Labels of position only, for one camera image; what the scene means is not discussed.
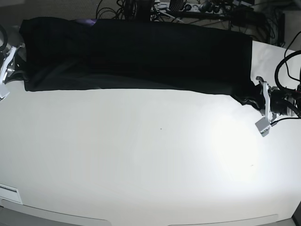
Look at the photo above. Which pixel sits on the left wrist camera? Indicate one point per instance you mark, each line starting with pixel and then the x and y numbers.
pixel 263 126

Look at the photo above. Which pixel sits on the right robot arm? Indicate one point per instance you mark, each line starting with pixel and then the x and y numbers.
pixel 12 37

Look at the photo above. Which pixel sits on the white power strip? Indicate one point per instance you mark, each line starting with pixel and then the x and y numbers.
pixel 205 7

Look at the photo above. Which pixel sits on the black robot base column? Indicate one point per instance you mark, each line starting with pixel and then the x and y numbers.
pixel 138 10

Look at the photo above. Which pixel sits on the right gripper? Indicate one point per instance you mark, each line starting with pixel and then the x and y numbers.
pixel 10 69

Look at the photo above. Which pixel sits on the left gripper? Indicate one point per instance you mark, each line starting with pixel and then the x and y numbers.
pixel 276 102

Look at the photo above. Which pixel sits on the black T-shirt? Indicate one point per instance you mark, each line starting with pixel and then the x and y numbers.
pixel 119 54

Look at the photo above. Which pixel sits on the white label plate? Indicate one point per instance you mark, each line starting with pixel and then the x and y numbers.
pixel 10 194

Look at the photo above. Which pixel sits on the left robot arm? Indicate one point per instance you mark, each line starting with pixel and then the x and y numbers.
pixel 295 93

